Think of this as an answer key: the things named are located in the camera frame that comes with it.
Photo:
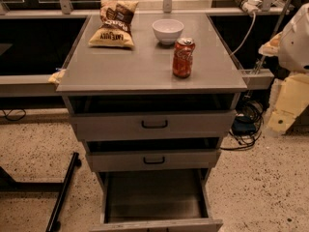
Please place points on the yellow brown chip bag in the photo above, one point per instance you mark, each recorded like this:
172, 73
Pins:
116, 17

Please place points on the middle grey drawer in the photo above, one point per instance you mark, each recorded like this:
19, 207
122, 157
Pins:
152, 160

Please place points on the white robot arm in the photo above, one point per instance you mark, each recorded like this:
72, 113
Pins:
291, 45

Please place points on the red coke can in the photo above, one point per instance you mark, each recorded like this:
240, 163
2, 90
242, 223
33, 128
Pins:
183, 57

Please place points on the white ceramic bowl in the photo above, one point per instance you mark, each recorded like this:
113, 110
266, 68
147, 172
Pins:
167, 31

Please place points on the white power strip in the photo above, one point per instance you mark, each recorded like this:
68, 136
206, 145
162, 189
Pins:
248, 6

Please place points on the top grey drawer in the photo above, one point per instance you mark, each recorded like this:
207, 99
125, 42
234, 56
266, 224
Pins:
155, 125

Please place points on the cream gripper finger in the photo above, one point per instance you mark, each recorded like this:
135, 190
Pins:
288, 99

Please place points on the grey drawer cabinet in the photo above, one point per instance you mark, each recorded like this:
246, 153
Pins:
102, 80

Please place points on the black metal floor stand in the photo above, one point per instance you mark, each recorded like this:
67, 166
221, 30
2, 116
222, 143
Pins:
9, 184

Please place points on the yellow sponge on rail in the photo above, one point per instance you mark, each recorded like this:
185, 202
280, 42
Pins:
57, 77

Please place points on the bottom grey open drawer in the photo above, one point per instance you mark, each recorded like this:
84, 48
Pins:
156, 201

